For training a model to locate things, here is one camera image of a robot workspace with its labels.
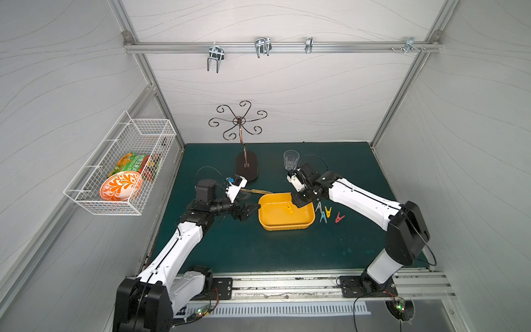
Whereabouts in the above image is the small metal hook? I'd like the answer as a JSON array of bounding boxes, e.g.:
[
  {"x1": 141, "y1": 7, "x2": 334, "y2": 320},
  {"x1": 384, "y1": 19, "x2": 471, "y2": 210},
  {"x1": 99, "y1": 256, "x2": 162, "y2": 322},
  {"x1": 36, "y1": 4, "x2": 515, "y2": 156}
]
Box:
[{"x1": 304, "y1": 37, "x2": 313, "y2": 54}]

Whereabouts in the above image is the wooden knife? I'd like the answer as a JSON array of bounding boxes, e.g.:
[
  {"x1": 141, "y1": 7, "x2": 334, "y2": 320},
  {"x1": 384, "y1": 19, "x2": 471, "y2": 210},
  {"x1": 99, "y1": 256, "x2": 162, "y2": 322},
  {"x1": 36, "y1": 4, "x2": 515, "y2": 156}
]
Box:
[{"x1": 241, "y1": 188, "x2": 272, "y2": 195}]

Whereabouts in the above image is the grey clothespin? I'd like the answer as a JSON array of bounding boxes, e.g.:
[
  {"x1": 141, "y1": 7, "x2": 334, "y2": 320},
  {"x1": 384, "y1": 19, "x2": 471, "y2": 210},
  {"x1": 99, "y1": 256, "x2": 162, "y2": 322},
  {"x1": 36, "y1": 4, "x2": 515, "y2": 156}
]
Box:
[{"x1": 315, "y1": 201, "x2": 323, "y2": 213}]

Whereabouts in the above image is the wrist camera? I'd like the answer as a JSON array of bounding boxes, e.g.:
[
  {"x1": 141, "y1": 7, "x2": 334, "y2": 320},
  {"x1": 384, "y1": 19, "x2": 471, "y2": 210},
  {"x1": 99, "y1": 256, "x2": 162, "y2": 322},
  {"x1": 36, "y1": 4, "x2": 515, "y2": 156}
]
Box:
[
  {"x1": 287, "y1": 162, "x2": 320, "y2": 192},
  {"x1": 225, "y1": 174, "x2": 248, "y2": 203}
]

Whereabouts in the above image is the aluminium rail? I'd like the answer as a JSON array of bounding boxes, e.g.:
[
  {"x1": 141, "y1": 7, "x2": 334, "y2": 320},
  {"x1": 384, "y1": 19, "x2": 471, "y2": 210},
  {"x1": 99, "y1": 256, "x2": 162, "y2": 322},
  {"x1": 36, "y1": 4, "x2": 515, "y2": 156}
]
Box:
[
  {"x1": 115, "y1": 269, "x2": 457, "y2": 306},
  {"x1": 124, "y1": 37, "x2": 443, "y2": 55}
]

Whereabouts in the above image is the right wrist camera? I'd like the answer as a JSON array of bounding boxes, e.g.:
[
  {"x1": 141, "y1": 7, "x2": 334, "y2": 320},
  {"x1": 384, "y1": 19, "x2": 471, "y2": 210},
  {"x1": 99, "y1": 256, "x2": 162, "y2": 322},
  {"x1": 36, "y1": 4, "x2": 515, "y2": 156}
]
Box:
[{"x1": 287, "y1": 162, "x2": 320, "y2": 192}]

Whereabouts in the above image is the metal loop hook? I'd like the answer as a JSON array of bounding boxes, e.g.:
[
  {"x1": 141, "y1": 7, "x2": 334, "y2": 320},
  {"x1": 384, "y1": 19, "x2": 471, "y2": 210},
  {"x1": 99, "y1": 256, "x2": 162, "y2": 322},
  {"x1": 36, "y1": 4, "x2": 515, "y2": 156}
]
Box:
[{"x1": 254, "y1": 37, "x2": 272, "y2": 58}]

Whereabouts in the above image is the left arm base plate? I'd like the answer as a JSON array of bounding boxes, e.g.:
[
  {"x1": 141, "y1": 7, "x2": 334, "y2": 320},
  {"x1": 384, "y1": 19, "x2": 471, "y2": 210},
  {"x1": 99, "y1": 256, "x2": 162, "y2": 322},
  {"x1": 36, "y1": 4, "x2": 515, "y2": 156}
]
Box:
[{"x1": 194, "y1": 277, "x2": 233, "y2": 301}]

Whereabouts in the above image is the green snack packet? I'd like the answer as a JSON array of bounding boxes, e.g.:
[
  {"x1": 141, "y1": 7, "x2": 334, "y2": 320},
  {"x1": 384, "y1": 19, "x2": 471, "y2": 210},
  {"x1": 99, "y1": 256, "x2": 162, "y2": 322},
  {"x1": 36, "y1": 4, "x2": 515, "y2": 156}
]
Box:
[{"x1": 109, "y1": 152, "x2": 162, "y2": 181}]

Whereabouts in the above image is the metal corner hook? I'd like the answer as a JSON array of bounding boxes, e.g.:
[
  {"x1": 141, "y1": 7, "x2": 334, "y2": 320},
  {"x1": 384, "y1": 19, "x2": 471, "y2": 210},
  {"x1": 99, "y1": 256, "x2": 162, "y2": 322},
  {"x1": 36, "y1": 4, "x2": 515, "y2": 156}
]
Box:
[{"x1": 390, "y1": 37, "x2": 427, "y2": 54}]

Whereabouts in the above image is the white wire basket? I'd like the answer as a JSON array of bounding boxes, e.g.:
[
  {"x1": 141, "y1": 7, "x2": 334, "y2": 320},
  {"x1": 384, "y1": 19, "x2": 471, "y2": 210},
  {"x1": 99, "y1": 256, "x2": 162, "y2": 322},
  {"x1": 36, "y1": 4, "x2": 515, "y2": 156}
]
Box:
[{"x1": 64, "y1": 111, "x2": 176, "y2": 216}]

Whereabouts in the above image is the metal mug tree stand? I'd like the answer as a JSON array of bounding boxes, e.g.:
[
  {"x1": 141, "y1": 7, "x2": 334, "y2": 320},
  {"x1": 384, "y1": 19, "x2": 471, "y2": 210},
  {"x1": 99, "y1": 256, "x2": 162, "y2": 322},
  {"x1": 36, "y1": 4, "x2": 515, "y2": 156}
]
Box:
[{"x1": 208, "y1": 100, "x2": 268, "y2": 182}]

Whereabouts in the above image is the orange patterned bowl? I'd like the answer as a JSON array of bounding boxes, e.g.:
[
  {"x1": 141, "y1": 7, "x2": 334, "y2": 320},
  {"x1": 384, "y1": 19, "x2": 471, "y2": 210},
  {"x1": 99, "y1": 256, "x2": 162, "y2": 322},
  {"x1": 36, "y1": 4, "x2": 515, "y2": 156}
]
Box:
[{"x1": 100, "y1": 172, "x2": 143, "y2": 201}]

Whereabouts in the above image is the clear drinking glass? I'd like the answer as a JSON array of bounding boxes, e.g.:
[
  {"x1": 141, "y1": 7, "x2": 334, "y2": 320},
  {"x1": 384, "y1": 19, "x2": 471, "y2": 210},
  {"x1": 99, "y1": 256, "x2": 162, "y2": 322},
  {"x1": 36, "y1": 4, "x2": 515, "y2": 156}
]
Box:
[{"x1": 283, "y1": 149, "x2": 300, "y2": 172}]

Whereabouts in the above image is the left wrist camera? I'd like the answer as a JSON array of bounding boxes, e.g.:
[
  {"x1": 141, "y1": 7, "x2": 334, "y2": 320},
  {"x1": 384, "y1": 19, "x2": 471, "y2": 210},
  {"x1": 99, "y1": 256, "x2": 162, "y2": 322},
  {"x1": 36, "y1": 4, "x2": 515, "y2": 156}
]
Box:
[{"x1": 225, "y1": 174, "x2": 248, "y2": 203}]

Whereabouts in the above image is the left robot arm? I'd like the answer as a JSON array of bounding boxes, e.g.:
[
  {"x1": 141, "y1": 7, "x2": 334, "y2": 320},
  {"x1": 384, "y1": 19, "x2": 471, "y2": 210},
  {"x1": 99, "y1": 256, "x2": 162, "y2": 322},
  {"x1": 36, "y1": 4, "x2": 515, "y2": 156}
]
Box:
[{"x1": 112, "y1": 175, "x2": 260, "y2": 331}]

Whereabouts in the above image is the white vented cable duct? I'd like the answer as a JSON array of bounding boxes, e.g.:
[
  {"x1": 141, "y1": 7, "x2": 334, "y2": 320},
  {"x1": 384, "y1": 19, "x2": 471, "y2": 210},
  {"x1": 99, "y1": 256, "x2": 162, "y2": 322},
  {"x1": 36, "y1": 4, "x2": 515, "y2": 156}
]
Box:
[{"x1": 208, "y1": 301, "x2": 371, "y2": 318}]

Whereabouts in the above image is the metal double hook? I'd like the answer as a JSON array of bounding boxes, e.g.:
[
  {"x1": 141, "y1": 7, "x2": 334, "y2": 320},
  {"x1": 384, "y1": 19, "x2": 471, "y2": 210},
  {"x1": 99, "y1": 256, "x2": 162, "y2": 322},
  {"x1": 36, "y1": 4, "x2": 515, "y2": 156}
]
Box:
[{"x1": 207, "y1": 45, "x2": 225, "y2": 73}]

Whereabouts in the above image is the aluminium front rail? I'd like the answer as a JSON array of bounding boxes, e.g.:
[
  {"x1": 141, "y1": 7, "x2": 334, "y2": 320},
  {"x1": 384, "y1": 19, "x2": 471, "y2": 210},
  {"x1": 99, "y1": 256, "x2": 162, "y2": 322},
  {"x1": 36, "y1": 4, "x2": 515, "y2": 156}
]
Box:
[{"x1": 115, "y1": 269, "x2": 457, "y2": 306}]

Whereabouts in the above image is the red clothespin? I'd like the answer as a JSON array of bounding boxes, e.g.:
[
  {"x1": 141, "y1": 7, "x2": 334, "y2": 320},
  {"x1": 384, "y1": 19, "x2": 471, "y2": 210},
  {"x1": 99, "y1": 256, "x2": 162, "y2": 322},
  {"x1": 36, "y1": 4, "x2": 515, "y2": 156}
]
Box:
[{"x1": 335, "y1": 213, "x2": 345, "y2": 224}]

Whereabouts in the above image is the aluminium top rail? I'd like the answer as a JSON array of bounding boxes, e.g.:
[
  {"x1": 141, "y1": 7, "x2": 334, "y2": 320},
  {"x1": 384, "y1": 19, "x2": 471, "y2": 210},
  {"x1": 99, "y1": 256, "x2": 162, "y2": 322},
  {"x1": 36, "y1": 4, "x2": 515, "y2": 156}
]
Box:
[{"x1": 124, "y1": 37, "x2": 443, "y2": 55}]

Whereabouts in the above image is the yellow plastic storage box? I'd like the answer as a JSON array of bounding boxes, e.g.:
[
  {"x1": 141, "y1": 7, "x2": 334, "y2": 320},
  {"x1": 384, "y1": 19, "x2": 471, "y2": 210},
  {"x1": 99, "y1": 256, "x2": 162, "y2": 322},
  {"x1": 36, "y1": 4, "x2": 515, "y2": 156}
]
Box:
[{"x1": 259, "y1": 193, "x2": 315, "y2": 231}]

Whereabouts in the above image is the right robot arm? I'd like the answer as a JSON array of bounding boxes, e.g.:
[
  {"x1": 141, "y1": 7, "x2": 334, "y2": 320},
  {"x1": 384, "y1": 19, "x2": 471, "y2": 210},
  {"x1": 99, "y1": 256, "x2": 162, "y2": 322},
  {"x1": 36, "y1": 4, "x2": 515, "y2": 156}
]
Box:
[{"x1": 287, "y1": 166, "x2": 430, "y2": 293}]

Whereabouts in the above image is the teal clothespin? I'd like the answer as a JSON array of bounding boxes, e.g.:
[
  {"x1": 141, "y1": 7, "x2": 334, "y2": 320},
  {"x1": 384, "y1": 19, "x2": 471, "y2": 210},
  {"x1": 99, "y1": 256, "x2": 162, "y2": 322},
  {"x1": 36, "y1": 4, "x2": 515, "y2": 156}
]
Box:
[{"x1": 319, "y1": 212, "x2": 328, "y2": 224}]

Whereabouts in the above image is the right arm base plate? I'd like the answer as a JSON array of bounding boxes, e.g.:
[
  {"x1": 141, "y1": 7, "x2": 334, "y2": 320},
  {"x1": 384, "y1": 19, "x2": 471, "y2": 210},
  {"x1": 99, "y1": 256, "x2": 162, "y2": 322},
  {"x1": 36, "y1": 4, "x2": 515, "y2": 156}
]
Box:
[{"x1": 336, "y1": 275, "x2": 398, "y2": 299}]

